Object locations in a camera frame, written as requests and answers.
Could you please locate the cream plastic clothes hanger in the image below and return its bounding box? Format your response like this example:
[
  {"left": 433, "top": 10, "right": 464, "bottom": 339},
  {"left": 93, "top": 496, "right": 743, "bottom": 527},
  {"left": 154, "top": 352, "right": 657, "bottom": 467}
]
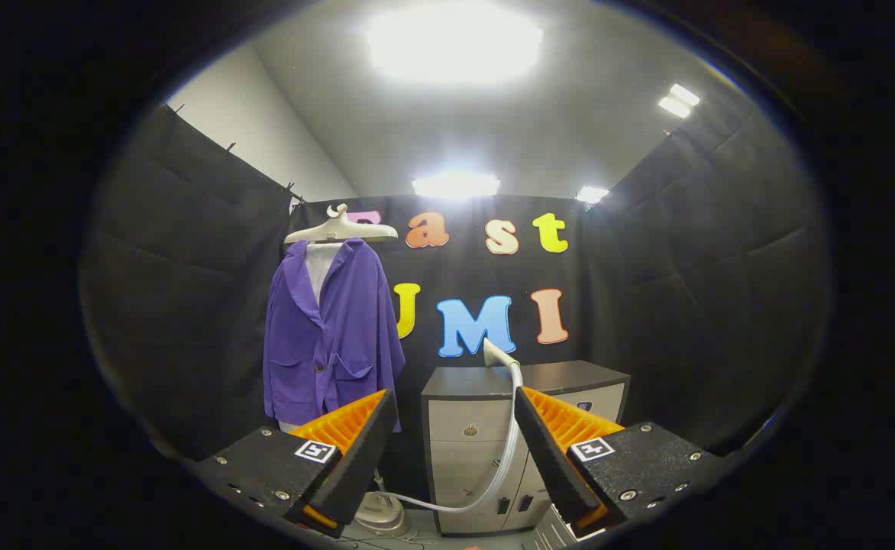
[{"left": 284, "top": 203, "right": 399, "bottom": 245}]

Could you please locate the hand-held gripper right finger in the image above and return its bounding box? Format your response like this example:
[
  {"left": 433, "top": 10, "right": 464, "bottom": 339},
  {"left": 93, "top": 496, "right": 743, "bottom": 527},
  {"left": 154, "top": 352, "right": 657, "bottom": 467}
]
[{"left": 514, "top": 386, "right": 727, "bottom": 539}]

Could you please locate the grey cabinet with dark top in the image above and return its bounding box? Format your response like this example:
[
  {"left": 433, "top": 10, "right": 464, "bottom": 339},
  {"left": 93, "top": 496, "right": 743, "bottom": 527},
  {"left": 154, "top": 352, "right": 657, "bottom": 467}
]
[{"left": 420, "top": 360, "right": 632, "bottom": 535}]

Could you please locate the purple corduroy jacket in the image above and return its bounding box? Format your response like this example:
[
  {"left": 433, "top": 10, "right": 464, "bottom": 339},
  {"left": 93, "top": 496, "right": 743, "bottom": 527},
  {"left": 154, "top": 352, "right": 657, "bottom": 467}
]
[{"left": 263, "top": 238, "right": 406, "bottom": 434}]

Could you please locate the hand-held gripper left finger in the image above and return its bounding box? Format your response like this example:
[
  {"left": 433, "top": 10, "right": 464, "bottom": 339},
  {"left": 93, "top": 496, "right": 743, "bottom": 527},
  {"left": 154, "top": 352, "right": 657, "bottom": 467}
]
[{"left": 192, "top": 388, "right": 400, "bottom": 539}]

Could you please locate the white slatted box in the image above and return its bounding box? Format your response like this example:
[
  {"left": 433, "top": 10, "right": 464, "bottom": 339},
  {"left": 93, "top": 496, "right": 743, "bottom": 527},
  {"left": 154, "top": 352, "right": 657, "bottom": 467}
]
[{"left": 532, "top": 504, "right": 605, "bottom": 550}]

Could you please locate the white padded ironing board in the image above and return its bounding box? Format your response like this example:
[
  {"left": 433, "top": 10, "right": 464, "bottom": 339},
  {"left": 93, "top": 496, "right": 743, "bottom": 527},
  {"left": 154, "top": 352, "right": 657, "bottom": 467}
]
[{"left": 278, "top": 243, "right": 343, "bottom": 435}]

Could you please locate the white garment steamer base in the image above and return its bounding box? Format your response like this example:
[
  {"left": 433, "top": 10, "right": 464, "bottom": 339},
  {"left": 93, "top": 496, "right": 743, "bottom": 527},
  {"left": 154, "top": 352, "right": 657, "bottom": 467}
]
[{"left": 352, "top": 489, "right": 410, "bottom": 537}]

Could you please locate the large ceiling light panel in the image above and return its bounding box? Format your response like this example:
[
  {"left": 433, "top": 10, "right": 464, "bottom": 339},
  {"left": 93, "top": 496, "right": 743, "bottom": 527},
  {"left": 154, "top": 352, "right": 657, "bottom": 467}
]
[{"left": 363, "top": 4, "right": 544, "bottom": 81}]

